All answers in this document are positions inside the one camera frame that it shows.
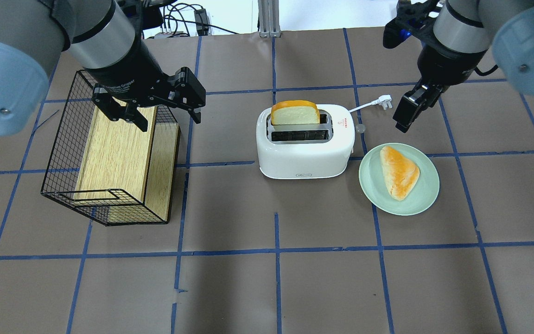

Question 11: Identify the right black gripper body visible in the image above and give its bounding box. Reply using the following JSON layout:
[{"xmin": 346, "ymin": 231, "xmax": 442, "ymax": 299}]
[{"xmin": 406, "ymin": 49, "xmax": 476, "ymax": 114}]

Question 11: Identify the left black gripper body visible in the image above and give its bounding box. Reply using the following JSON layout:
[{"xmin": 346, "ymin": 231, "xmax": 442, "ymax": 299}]
[{"xmin": 92, "ymin": 67, "xmax": 191, "ymax": 108}]

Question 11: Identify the white two-slot toaster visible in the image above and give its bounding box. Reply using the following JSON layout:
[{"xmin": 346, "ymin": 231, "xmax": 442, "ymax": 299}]
[{"xmin": 256, "ymin": 104, "xmax": 356, "ymax": 180}]

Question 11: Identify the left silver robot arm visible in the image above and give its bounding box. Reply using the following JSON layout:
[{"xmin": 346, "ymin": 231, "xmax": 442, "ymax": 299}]
[{"xmin": 0, "ymin": 0, "xmax": 206, "ymax": 136}]

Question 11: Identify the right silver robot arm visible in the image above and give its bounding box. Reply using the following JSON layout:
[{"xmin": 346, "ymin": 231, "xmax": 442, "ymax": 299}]
[{"xmin": 383, "ymin": 0, "xmax": 534, "ymax": 132}]

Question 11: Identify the bread slice in toaster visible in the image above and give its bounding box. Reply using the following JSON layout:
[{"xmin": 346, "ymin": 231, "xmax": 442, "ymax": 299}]
[{"xmin": 270, "ymin": 100, "xmax": 320, "ymax": 126}]

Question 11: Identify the triangular bread on plate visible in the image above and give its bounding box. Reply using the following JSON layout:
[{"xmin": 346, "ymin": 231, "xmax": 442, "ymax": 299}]
[{"xmin": 379, "ymin": 146, "xmax": 421, "ymax": 201}]

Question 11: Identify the pale green plate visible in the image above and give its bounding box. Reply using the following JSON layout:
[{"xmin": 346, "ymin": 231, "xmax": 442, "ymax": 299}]
[{"xmin": 359, "ymin": 142, "xmax": 439, "ymax": 216}]

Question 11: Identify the wooden board in basket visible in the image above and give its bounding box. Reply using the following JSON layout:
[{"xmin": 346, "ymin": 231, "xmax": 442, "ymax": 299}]
[{"xmin": 72, "ymin": 106, "xmax": 180, "ymax": 225}]

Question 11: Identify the white toaster power cord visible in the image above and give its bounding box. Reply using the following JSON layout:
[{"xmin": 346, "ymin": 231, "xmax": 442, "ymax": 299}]
[{"xmin": 348, "ymin": 95, "xmax": 394, "ymax": 113}]

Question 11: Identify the black wire basket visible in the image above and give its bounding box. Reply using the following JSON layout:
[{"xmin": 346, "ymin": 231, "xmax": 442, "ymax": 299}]
[{"xmin": 41, "ymin": 70, "xmax": 180, "ymax": 226}]

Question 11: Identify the aluminium frame post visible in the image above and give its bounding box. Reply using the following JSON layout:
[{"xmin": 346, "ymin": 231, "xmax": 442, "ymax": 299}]
[{"xmin": 258, "ymin": 0, "xmax": 281, "ymax": 38}]

